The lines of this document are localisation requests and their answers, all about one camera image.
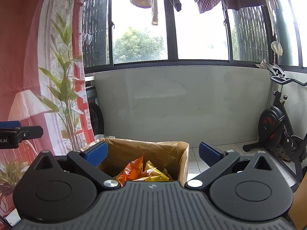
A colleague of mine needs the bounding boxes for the large cardboard box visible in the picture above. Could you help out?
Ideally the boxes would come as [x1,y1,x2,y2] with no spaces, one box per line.
[81,138,189,185]

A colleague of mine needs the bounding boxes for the black exercise bike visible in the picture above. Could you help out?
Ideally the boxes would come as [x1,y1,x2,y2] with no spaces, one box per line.
[242,65,307,192]

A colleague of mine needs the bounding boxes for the yellow snack bag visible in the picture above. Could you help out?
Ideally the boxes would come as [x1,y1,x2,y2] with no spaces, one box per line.
[135,161,173,182]

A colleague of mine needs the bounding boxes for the orange chip bag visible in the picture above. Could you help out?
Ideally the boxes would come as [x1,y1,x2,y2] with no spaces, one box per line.
[116,155,144,186]

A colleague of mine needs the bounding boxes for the red patterned curtain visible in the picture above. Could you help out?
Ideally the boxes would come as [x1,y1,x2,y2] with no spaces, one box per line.
[1,0,94,218]

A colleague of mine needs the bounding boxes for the wooden cabinet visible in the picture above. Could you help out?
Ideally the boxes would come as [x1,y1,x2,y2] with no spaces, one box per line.
[288,176,307,229]

